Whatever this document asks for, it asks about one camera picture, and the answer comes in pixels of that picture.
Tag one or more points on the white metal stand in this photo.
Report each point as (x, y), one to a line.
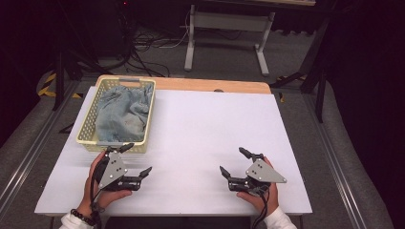
(229, 21)

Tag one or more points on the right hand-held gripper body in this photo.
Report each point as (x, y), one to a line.
(264, 173)

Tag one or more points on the person's dark clothing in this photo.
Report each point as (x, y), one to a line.
(178, 223)

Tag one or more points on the pale yellow perforated plastic basket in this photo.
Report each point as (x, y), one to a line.
(87, 124)

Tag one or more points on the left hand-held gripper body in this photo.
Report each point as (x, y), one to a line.
(111, 171)

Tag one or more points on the aluminium floor rail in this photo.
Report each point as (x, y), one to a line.
(334, 165)
(28, 162)

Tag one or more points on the person's left hand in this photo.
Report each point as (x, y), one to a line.
(108, 197)

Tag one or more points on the black curtain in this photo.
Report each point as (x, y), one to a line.
(372, 95)

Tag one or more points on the black metal stand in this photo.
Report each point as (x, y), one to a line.
(320, 95)
(59, 79)

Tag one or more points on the light blue denim shorts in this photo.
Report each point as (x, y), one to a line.
(124, 114)

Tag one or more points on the person's right hand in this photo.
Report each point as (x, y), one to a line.
(273, 198)

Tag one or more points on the yellow black hazard tape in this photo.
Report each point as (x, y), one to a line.
(47, 89)

